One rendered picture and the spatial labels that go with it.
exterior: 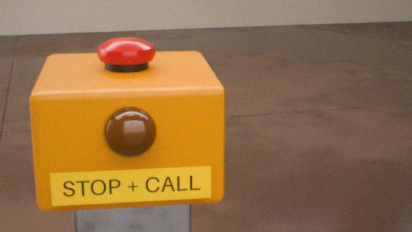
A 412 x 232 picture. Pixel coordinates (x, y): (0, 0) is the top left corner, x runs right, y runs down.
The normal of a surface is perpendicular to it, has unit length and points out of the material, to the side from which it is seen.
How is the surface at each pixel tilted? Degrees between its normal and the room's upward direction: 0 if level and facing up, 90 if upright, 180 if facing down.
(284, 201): 0
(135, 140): 94
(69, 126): 90
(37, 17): 90
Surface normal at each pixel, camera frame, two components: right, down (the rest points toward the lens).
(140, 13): 0.24, 0.28
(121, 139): -0.09, 0.36
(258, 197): 0.00, -0.96
